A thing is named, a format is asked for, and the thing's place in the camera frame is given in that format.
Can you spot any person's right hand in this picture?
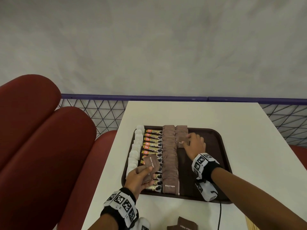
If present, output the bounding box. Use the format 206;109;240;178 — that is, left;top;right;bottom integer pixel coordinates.
183;133;207;162

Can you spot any person's left hand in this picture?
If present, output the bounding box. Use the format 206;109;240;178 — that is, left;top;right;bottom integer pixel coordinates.
124;165;155;200

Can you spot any brown plastic tray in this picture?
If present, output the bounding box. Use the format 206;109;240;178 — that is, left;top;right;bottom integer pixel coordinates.
122;126;233;204

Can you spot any single brown sugar sachet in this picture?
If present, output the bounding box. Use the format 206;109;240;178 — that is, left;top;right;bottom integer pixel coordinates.
177;137;191;149

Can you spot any handful of brown sugar packets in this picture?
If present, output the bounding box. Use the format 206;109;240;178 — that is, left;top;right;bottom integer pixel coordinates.
137;154;161;184

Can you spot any row of white sachets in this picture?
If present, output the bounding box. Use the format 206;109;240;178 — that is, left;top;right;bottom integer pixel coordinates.
126;125;146;175

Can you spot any row of coffee stick packets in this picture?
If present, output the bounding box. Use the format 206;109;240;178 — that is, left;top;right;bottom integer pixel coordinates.
141;128;163;192

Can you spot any pile of brown sugar packets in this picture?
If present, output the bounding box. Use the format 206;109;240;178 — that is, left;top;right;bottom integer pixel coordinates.
167;216;197;230

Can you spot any bundle of wooden stir sticks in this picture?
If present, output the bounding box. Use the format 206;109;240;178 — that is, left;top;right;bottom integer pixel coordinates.
245;215;261;230

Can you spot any person's right forearm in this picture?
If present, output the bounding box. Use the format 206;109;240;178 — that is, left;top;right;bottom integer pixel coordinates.
211;167;307;230

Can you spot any right wristband with marker tags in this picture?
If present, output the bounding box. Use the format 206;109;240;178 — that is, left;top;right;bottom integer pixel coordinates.
191;153;222;182

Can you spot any wristband with marker tags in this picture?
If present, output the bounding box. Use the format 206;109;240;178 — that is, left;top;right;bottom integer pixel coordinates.
100;187;139;229
191;153;222;182

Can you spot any left wristband with marker tags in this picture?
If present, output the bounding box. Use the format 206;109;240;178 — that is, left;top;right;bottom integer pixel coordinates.
100;187;139;229

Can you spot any purple mesh railing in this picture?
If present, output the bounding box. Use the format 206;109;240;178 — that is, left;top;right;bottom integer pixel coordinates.
57;94;307;148

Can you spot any red padded chair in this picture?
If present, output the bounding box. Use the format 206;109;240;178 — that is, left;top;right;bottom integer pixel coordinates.
0;74;118;230
289;145;307;170

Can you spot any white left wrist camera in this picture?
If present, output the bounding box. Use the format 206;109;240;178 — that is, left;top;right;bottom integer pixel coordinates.
135;217;151;230

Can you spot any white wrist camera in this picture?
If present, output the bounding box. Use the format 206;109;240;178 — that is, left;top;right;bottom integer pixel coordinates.
135;217;151;230
195;180;219;202

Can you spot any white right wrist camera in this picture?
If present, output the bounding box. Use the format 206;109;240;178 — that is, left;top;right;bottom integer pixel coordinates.
195;180;219;202

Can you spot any black right camera cable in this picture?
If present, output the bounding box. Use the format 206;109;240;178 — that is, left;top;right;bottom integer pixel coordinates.
211;191;222;230

